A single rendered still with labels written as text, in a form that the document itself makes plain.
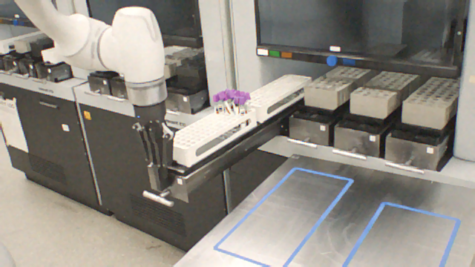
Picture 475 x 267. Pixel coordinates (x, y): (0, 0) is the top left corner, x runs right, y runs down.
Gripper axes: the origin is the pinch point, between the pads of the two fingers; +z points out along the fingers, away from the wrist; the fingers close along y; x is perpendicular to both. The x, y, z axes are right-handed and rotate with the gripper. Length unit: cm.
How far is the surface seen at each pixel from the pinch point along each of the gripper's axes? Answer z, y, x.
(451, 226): -2, -66, -12
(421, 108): -7, -45, -53
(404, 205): -2, -56, -15
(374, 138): 1, -36, -46
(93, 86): 4, 90, -46
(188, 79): -4, 40, -53
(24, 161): 61, 172, -46
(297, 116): -1.2, -11.3, -46.4
